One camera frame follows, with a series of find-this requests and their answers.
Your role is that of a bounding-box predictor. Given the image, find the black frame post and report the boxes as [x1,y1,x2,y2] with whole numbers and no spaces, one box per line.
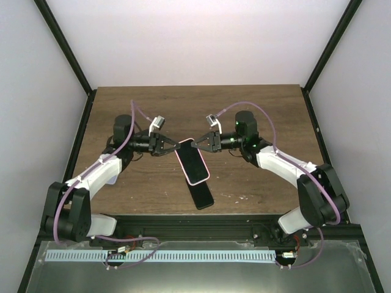
[304,0,364,91]
[32,0,93,95]

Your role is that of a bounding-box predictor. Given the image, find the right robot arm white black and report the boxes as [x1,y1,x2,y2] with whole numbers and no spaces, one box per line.
[192,110,350,246]

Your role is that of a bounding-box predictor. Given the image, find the lavender phone case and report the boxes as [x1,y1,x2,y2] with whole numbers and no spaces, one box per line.
[106,176,118,185]

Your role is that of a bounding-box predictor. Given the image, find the pink phone case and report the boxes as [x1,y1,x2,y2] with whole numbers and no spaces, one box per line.
[174,137,211,186]

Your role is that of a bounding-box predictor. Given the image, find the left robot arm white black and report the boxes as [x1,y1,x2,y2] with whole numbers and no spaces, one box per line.
[40,115,180,247]

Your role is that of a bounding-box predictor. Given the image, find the left black frame post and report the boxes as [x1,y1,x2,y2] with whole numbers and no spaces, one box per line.
[32,0,93,95]

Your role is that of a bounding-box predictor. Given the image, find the white slotted cable duct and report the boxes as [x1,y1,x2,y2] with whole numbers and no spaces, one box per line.
[44,250,276,264]

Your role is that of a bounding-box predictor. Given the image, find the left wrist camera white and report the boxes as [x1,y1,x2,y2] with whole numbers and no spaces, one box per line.
[148,115,165,136]

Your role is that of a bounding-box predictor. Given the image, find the black smartphone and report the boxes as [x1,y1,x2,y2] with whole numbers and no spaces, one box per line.
[188,181,213,209]

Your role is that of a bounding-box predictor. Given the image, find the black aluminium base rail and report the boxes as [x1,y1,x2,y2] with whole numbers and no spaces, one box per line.
[39,213,363,248]

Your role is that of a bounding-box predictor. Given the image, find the right black frame post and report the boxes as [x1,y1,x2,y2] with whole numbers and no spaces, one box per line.
[304,0,364,91]

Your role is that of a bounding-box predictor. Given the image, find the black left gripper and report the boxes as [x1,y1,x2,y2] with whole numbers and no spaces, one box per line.
[128,132,181,157]

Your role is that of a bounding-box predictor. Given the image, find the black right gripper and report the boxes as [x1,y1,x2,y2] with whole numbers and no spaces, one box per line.
[191,131,244,154]

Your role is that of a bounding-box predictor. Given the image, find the blue smartphone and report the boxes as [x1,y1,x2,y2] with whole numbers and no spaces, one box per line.
[177,140,209,183]

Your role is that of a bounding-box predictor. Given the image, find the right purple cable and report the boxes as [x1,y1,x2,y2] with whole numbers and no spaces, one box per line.
[213,102,342,269]

